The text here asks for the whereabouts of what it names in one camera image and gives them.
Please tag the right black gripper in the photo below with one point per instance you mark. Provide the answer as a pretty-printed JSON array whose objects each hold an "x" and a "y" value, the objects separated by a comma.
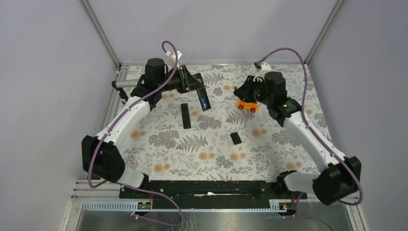
[{"x": 243, "y": 92}]

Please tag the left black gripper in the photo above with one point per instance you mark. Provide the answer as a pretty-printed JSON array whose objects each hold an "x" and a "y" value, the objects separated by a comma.
[{"x": 187, "y": 80}]

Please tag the blue battery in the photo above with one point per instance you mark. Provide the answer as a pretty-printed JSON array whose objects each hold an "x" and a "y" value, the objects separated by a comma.
[{"x": 205, "y": 104}]

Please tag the black remote control back up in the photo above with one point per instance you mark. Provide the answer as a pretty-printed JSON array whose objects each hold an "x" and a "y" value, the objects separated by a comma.
[{"x": 185, "y": 116}]

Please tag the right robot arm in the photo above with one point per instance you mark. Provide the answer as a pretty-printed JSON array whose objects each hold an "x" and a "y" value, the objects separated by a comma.
[{"x": 338, "y": 175}]

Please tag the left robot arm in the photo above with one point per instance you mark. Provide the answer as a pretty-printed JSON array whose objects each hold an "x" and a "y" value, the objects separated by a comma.
[{"x": 101, "y": 155}]

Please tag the floral table mat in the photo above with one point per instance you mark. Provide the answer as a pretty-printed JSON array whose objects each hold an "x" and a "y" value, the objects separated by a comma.
[{"x": 160, "y": 147}]

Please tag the grey microphone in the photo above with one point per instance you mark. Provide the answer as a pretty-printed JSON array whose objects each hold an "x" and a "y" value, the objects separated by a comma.
[{"x": 124, "y": 83}]

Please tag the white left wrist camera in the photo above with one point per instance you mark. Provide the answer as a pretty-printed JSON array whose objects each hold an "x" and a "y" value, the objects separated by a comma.
[{"x": 173, "y": 58}]

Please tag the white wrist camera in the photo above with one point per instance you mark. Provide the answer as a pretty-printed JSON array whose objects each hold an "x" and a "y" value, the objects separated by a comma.
[
  {"x": 264, "y": 69},
  {"x": 173, "y": 58}
]

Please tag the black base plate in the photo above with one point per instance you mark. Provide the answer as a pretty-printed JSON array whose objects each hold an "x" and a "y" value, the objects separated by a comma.
[{"x": 202, "y": 194}]

